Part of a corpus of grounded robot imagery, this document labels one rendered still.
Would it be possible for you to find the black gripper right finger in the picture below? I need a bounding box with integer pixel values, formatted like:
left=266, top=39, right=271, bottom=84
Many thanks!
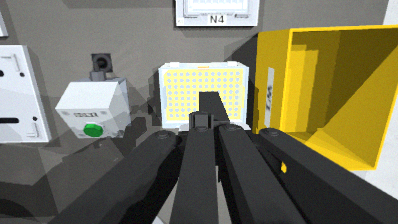
left=208, top=91, right=398, bottom=224

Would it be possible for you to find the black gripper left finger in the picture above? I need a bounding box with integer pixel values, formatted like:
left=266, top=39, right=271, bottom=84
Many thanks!
left=47, top=91, right=219, bottom=224

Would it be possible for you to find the yellow open-sided box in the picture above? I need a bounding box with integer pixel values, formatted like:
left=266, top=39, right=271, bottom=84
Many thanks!
left=252, top=25, right=398, bottom=171

